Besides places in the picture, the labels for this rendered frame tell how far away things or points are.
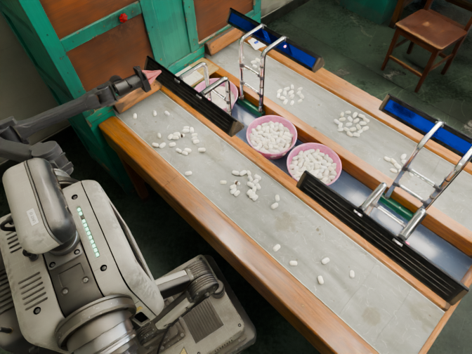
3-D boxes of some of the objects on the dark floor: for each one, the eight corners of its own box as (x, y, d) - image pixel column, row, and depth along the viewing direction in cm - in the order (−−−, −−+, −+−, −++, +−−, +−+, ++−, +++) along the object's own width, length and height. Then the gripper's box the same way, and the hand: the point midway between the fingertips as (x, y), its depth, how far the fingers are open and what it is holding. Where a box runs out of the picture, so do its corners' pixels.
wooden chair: (377, 69, 323) (416, -35, 247) (407, 50, 336) (452, -53, 261) (416, 95, 302) (472, -9, 227) (447, 74, 316) (508, -30, 240)
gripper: (134, 98, 145) (168, 83, 149) (124, 75, 138) (159, 61, 143) (130, 93, 150) (161, 79, 154) (120, 71, 143) (154, 57, 148)
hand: (159, 71), depth 148 cm, fingers closed
